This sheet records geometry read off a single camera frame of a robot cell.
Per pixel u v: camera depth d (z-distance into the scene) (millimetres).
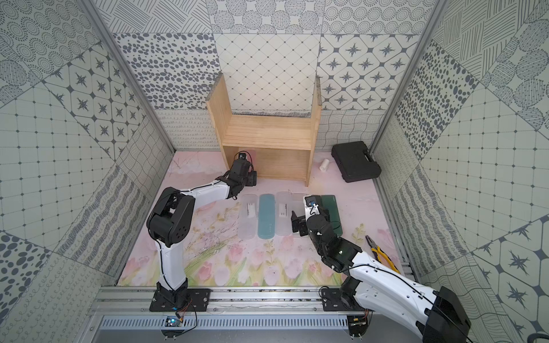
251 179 924
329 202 980
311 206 657
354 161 1131
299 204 982
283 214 953
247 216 953
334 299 734
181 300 654
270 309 734
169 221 530
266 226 929
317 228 564
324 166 1078
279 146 855
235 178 784
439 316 398
